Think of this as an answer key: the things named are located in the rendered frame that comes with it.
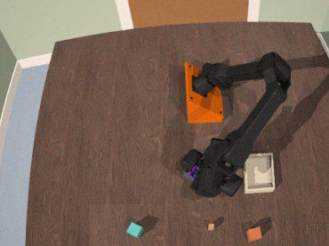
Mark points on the small teal block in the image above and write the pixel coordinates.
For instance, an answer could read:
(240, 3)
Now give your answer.
(135, 230)

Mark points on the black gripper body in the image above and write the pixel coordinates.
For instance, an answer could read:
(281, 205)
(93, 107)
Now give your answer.
(232, 184)

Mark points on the white rectangular tray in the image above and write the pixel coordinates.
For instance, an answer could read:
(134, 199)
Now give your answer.
(259, 173)

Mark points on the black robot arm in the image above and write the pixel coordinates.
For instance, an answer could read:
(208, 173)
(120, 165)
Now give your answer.
(237, 146)

